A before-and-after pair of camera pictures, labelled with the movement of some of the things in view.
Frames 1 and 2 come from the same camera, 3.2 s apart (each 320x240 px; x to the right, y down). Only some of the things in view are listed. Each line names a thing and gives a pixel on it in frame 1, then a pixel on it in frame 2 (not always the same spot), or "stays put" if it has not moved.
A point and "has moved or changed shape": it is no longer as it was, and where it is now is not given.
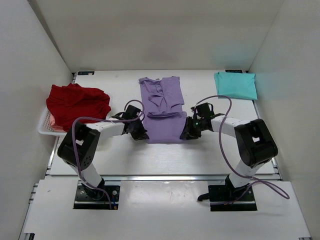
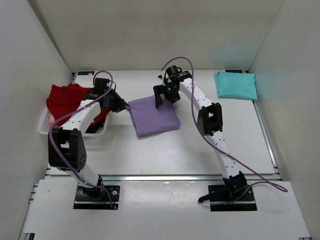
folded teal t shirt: (236, 85) stays put
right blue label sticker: (234, 71) stays put
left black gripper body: (138, 130) → (115, 100)
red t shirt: (68, 102) stays put
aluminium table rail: (164, 178) stays put
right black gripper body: (194, 126) → (171, 94)
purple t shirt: (162, 101) has moved or changed shape
